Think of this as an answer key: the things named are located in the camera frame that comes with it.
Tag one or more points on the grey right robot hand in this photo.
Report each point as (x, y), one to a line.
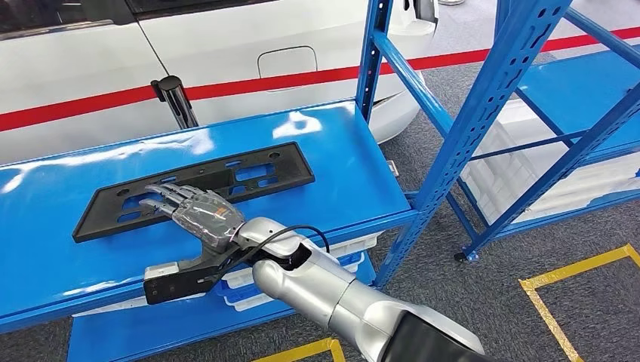
(205, 217)

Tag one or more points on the black plastic plate frame part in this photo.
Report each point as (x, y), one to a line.
(285, 167)

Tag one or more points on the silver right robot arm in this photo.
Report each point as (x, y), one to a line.
(320, 290)

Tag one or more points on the blue metal shelf rack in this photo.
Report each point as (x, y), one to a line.
(575, 90)
(325, 165)

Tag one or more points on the white plastic storage bin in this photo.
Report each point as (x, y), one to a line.
(357, 246)
(515, 145)
(575, 200)
(250, 304)

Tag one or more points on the blue plastic storage bin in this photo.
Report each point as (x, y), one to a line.
(354, 261)

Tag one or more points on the yellow floor tape square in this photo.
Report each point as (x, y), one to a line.
(300, 350)
(540, 300)

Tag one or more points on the white car with red stripe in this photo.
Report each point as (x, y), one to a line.
(215, 45)

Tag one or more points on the silver floor outlet plate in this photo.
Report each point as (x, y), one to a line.
(392, 168)

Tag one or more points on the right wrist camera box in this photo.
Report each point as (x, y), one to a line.
(175, 290)

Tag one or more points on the black stanchion post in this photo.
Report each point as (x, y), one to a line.
(177, 102)

